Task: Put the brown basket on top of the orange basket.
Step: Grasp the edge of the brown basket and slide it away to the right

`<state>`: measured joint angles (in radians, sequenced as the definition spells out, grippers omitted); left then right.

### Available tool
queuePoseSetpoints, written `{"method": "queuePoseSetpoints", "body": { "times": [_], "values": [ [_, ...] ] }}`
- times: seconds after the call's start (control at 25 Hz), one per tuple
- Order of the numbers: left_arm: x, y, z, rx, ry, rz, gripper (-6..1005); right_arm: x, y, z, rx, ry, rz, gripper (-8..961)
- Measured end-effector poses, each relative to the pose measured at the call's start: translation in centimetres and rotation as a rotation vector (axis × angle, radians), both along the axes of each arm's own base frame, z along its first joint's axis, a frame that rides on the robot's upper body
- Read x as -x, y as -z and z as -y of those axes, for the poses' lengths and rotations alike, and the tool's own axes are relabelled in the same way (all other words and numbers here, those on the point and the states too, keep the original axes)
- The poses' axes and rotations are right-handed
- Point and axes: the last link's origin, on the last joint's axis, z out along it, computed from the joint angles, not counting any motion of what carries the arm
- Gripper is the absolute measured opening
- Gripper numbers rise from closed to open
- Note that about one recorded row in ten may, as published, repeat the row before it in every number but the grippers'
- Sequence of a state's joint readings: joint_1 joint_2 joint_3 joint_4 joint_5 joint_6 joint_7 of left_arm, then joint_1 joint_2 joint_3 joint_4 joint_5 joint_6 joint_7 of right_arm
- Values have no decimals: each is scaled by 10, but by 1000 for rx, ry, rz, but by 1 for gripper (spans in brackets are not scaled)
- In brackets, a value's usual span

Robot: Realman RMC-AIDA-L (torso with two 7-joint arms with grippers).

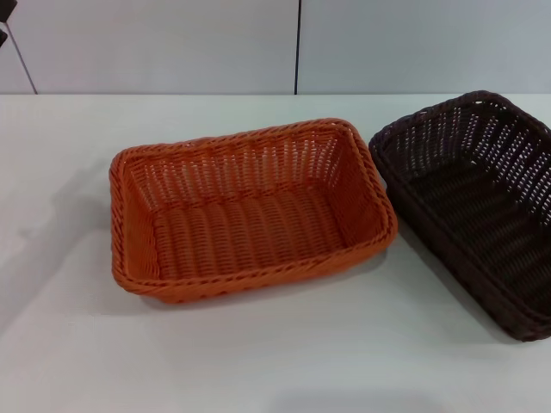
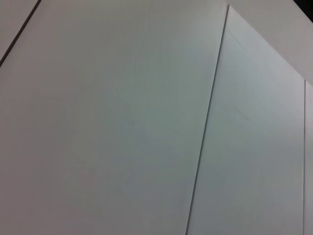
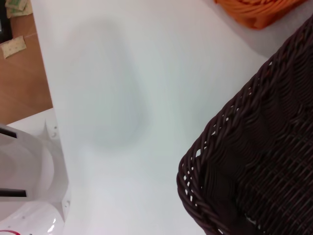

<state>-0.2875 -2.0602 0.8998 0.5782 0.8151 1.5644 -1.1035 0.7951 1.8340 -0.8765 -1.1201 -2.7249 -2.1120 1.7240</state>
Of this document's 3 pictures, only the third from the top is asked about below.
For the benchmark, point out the beige dotted tape piece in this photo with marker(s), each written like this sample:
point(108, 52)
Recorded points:
point(13, 47)

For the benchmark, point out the beige green printed paper scrap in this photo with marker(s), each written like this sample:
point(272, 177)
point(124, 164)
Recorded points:
point(20, 6)

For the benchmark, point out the black box on floor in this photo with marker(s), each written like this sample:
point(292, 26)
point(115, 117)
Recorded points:
point(3, 22)

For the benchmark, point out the orange woven plastic basket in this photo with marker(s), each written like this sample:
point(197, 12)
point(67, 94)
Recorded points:
point(259, 14)

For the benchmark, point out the dark brown woven basket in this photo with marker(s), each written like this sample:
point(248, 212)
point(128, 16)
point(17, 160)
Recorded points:
point(269, 151)

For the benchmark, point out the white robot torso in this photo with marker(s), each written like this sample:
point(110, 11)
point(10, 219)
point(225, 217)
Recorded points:
point(31, 166)

